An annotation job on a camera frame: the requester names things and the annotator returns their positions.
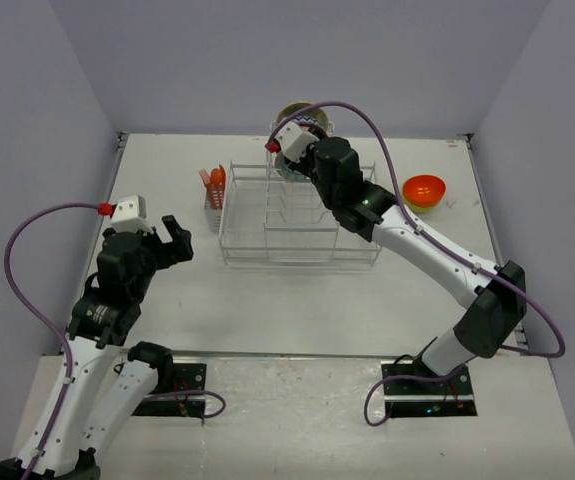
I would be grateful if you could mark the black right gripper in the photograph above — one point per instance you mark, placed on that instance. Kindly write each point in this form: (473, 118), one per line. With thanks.
(302, 164)

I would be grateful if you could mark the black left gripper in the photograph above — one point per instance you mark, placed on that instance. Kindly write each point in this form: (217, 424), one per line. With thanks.
(177, 250)

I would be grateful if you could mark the red rimmed patterned bowl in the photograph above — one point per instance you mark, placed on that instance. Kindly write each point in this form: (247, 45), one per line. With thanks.
(317, 131)

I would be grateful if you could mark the yellow patterned bowl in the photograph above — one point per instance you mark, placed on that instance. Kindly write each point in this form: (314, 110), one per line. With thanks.
(281, 167)

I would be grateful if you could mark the orange bowl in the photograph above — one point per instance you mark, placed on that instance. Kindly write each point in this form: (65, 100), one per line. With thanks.
(424, 186)

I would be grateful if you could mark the lime green bowl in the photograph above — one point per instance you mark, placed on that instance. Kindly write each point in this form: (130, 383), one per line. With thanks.
(420, 206)

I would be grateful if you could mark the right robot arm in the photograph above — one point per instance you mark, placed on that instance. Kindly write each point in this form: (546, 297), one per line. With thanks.
(484, 289)

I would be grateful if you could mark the blue zigzag patterned bowl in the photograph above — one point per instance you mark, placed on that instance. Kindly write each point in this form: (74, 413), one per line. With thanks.
(303, 116)

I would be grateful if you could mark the white cutlery caddy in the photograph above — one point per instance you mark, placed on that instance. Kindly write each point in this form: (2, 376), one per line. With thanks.
(213, 217)

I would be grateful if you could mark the orange plastic fork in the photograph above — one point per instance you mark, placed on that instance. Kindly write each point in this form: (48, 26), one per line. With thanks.
(205, 178)

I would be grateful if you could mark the orange plastic spoon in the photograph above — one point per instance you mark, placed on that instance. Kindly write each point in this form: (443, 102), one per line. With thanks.
(213, 176)

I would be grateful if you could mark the orange plastic knife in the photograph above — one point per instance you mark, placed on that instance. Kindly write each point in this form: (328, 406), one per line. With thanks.
(220, 181)

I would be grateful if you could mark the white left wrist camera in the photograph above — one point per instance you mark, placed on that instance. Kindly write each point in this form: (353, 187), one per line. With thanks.
(129, 212)

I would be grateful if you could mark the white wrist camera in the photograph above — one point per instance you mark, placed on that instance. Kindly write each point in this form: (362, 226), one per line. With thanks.
(129, 212)
(292, 141)

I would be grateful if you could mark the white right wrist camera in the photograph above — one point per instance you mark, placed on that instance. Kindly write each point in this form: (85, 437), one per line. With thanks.
(292, 141)

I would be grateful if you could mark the white wire dish rack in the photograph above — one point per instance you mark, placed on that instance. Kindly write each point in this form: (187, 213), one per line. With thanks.
(271, 221)

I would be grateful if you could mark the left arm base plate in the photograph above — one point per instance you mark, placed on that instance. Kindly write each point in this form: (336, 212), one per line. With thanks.
(186, 376)

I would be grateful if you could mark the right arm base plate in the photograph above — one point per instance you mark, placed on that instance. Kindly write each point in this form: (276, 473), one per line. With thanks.
(411, 399)

